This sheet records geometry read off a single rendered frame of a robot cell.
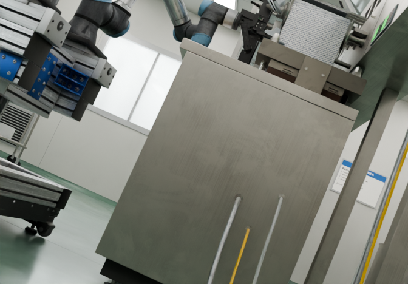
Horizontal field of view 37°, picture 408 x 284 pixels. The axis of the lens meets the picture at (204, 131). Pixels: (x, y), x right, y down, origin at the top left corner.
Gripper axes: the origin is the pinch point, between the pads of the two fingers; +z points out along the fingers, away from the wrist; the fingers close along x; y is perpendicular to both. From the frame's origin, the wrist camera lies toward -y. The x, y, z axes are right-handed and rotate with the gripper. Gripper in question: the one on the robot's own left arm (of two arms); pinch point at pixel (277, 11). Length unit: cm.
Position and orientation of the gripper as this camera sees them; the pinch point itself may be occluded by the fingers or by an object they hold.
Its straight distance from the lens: 251.5
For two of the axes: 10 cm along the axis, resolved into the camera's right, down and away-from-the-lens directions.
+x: 0.2, 1.5, 9.9
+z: 4.4, 8.9, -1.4
